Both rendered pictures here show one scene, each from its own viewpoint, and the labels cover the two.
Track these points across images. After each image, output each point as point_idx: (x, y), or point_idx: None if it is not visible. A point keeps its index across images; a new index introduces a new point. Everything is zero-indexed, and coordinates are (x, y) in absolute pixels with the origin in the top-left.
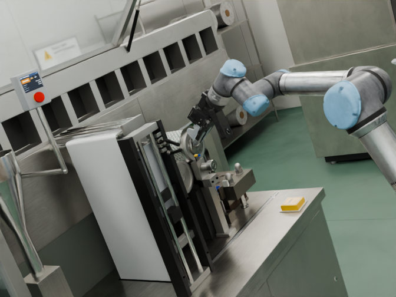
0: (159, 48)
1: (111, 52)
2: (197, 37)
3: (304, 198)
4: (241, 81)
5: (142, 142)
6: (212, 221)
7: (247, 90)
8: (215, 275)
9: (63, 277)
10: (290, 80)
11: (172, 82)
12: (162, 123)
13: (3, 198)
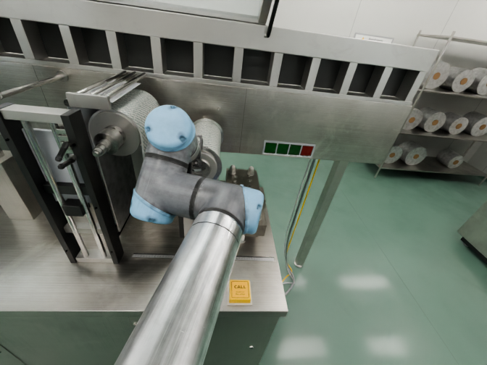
0: (317, 56)
1: (241, 24)
2: (384, 72)
3: (250, 300)
4: (153, 156)
5: (109, 127)
6: None
7: (142, 177)
8: (105, 269)
9: (3, 171)
10: (186, 237)
11: (306, 99)
12: (263, 126)
13: None
